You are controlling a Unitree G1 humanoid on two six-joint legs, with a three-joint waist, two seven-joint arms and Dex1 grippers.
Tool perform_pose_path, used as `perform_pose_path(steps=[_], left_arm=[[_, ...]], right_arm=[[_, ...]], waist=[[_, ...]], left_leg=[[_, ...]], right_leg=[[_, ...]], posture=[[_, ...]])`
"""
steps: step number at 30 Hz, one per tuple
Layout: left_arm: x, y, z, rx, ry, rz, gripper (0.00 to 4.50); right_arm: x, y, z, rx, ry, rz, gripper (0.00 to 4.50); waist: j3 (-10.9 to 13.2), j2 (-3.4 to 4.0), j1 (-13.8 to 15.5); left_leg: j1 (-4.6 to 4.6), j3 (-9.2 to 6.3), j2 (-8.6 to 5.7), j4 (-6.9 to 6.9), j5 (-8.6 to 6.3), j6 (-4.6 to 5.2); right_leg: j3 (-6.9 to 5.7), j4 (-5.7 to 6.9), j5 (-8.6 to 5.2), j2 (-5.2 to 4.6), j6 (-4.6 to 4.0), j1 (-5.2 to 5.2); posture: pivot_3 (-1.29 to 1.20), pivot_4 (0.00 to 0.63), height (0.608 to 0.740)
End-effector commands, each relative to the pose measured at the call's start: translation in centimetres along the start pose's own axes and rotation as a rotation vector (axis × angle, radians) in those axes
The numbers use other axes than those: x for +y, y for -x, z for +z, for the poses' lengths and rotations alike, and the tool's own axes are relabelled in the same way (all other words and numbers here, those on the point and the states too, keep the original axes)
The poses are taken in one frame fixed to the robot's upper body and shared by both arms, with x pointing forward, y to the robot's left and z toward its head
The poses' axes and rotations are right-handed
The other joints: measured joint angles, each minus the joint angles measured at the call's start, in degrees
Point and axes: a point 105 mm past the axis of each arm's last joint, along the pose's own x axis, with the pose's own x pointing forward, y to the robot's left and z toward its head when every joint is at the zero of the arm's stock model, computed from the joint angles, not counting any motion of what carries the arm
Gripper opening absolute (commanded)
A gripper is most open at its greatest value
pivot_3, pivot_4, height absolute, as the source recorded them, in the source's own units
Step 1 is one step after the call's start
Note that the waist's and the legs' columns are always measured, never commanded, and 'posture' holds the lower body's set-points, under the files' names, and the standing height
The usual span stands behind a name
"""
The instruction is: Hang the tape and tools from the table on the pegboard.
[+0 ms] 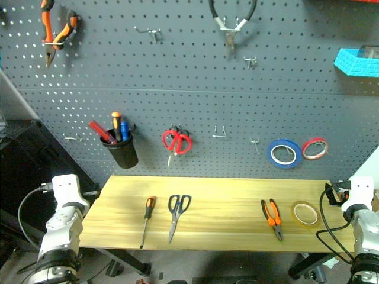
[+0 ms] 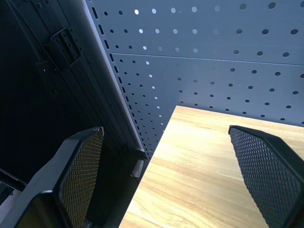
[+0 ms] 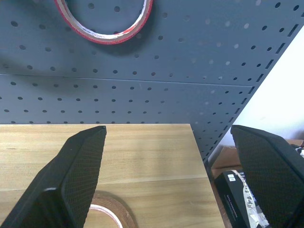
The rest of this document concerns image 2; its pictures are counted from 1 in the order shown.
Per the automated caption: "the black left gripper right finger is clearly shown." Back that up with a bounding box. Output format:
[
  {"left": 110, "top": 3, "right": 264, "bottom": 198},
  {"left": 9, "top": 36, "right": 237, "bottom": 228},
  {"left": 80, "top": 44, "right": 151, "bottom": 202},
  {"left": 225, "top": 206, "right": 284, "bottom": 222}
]
[{"left": 228, "top": 124, "right": 304, "bottom": 228}]

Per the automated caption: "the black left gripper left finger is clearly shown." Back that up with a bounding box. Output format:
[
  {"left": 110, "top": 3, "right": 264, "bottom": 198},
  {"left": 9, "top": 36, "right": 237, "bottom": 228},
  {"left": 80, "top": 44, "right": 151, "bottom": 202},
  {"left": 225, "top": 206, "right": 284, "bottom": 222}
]
[{"left": 0, "top": 126, "right": 105, "bottom": 228}]

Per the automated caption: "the grey perforated pegboard panel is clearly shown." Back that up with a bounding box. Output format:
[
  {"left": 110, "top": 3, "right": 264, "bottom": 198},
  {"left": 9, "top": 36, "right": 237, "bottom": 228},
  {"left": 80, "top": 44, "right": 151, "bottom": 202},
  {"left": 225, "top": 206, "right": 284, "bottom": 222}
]
[{"left": 80, "top": 0, "right": 304, "bottom": 160}]

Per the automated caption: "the black aluminium frame post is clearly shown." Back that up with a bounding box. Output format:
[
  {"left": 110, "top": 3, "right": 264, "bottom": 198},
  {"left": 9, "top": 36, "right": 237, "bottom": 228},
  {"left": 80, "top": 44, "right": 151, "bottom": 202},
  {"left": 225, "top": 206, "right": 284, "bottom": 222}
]
[{"left": 4, "top": 0, "right": 148, "bottom": 167}]

